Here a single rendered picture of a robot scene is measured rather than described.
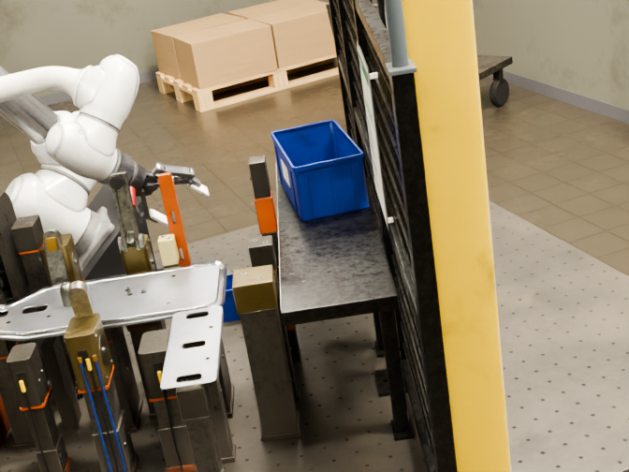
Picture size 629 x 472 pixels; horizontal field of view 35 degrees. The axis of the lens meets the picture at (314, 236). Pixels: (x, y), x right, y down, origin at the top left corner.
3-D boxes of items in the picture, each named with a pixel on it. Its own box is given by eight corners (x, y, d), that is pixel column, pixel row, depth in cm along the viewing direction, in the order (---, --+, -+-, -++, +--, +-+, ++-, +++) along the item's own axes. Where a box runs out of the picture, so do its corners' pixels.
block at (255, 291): (262, 442, 206) (231, 287, 192) (262, 420, 214) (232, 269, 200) (300, 436, 206) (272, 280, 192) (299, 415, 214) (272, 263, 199)
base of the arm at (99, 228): (62, 267, 294) (45, 258, 291) (106, 207, 292) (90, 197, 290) (68, 290, 278) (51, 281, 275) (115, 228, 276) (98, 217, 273)
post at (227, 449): (211, 465, 201) (182, 341, 190) (212, 451, 206) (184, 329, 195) (235, 462, 201) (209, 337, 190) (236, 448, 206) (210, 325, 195)
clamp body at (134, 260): (151, 387, 234) (117, 250, 221) (154, 365, 244) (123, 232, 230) (178, 382, 234) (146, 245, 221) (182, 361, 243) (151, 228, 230)
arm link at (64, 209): (51, 258, 286) (-17, 219, 276) (80, 204, 292) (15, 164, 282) (72, 255, 273) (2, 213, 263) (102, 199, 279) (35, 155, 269)
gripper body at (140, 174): (114, 195, 239) (143, 210, 245) (138, 174, 236) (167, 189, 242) (110, 173, 244) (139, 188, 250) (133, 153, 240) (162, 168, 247)
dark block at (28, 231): (56, 389, 239) (10, 228, 223) (62, 374, 246) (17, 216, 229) (77, 386, 239) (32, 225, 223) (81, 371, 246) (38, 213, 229)
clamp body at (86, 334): (100, 500, 197) (57, 346, 183) (109, 464, 208) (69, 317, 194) (134, 494, 197) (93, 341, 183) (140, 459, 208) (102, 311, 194)
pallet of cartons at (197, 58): (315, 51, 850) (306, -8, 831) (366, 71, 759) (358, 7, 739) (155, 88, 809) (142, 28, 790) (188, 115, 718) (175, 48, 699)
